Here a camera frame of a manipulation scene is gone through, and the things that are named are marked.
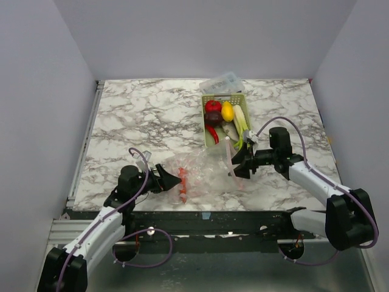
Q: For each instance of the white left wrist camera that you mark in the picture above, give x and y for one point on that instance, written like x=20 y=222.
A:
x=141 y=162

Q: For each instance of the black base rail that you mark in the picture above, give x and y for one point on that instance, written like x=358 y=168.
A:
x=189 y=232

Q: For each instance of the clear zip top bag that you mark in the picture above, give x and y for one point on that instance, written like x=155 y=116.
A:
x=209 y=171

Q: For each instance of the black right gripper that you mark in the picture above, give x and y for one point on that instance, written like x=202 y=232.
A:
x=251 y=159

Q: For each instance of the red fake chili pepper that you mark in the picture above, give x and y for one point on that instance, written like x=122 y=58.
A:
x=213 y=133

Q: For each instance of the yellow fake pepper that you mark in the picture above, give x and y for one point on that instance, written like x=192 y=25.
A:
x=227 y=111

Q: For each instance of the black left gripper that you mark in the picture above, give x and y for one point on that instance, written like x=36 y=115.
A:
x=165 y=181

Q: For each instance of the green perforated plastic basket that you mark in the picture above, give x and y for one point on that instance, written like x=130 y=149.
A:
x=234 y=99

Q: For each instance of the dark purple fake food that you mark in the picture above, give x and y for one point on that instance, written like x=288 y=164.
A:
x=213 y=118

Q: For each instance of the clear plastic organizer box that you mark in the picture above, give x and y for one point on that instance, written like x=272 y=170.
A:
x=223 y=84

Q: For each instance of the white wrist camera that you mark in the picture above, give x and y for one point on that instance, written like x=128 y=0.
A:
x=250 y=138
x=141 y=162

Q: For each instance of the red fake apple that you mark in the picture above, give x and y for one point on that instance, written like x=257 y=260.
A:
x=213 y=105

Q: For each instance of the orange fake carrot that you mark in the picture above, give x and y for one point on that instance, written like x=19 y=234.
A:
x=183 y=188

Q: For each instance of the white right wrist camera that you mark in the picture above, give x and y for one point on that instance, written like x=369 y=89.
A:
x=250 y=138

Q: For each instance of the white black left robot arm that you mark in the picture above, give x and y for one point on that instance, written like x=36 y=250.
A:
x=68 y=268

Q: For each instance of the grey fake fish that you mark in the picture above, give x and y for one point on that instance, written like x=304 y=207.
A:
x=230 y=130

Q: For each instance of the green fake vegetable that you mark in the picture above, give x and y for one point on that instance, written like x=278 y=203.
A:
x=240 y=123

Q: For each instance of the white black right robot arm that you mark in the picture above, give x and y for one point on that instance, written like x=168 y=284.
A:
x=348 y=220

